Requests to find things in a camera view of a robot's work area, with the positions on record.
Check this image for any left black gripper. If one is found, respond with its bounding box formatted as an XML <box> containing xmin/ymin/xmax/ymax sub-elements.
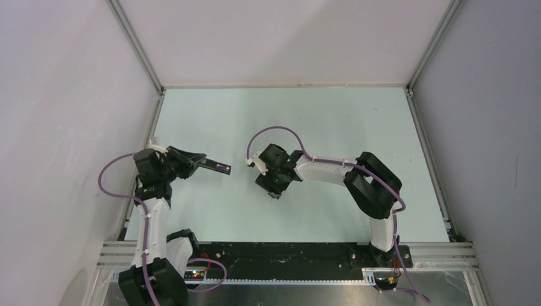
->
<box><xmin>158</xmin><ymin>146</ymin><xmax>205</xmax><ymax>183</ymax></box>

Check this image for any black remote control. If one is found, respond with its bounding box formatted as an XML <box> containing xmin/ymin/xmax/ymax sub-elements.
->
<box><xmin>200</xmin><ymin>159</ymin><xmax>232</xmax><ymax>175</ymax></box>

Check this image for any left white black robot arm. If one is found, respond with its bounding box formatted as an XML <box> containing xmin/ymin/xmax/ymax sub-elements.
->
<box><xmin>118</xmin><ymin>146</ymin><xmax>206</xmax><ymax>305</ymax></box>

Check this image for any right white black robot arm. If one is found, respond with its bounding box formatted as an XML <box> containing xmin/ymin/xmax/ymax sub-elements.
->
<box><xmin>246</xmin><ymin>143</ymin><xmax>403</xmax><ymax>266</ymax></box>

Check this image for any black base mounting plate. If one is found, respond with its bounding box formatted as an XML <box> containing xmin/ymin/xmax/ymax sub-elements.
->
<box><xmin>200</xmin><ymin>242</ymin><xmax>413</xmax><ymax>281</ymax></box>

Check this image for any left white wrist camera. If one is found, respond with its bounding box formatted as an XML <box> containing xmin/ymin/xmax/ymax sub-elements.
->
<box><xmin>147</xmin><ymin>139</ymin><xmax>168</xmax><ymax>154</ymax></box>

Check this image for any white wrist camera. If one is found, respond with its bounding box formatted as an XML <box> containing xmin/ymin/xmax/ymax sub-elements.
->
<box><xmin>246</xmin><ymin>151</ymin><xmax>268</xmax><ymax>176</ymax></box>
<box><xmin>147</xmin><ymin>139</ymin><xmax>168</xmax><ymax>154</ymax></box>

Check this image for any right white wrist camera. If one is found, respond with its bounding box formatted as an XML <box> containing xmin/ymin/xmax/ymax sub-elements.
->
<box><xmin>246</xmin><ymin>151</ymin><xmax>268</xmax><ymax>176</ymax></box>

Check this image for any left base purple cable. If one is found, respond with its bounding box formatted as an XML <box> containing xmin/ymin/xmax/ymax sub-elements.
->
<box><xmin>186</xmin><ymin>258</ymin><xmax>228</xmax><ymax>293</ymax></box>

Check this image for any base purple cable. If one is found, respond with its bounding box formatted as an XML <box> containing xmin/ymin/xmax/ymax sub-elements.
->
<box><xmin>378</xmin><ymin>258</ymin><xmax>427</xmax><ymax>305</ymax></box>
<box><xmin>186</xmin><ymin>258</ymin><xmax>228</xmax><ymax>293</ymax></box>

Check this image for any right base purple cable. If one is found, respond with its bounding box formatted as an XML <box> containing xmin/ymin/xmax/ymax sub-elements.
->
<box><xmin>378</xmin><ymin>258</ymin><xmax>427</xmax><ymax>305</ymax></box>

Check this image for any aluminium frame rail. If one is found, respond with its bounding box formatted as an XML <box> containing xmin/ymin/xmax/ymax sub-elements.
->
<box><xmin>94</xmin><ymin>240</ymin><xmax>480</xmax><ymax>288</ymax></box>

